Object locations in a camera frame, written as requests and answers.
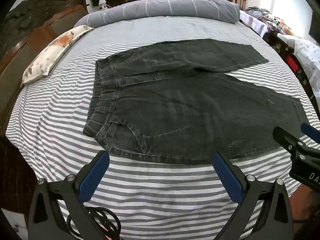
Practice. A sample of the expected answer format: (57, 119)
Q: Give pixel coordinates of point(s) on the pile of floral bedding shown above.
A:
(270, 17)

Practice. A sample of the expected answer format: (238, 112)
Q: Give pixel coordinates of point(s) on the black denim pants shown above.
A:
(175, 110)

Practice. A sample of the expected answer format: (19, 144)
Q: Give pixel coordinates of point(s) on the carved wooden headboard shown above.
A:
(25, 42)

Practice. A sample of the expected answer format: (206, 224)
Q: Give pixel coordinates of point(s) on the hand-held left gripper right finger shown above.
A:
(227, 177)

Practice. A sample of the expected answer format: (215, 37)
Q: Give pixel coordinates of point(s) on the white house-shaped ornament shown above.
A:
(102, 4)

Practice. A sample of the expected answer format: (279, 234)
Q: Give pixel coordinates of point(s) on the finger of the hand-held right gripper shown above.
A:
(285, 136)
(311, 131)

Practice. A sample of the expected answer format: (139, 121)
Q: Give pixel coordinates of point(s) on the grey white striped bed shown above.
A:
(62, 105)

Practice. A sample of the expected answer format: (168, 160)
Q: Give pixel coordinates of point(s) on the red box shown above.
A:
(292, 63)

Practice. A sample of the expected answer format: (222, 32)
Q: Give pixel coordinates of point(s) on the rolled grey checked quilt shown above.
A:
(175, 7)

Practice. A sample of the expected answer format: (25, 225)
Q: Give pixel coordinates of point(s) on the white spotted cloth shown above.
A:
(307, 55)

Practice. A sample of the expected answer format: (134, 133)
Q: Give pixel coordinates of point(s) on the black wall television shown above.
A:
(315, 27)

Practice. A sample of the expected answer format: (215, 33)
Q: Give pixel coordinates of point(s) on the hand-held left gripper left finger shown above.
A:
(93, 177)

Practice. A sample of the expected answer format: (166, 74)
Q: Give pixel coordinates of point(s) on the floral pillow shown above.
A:
(50, 55)

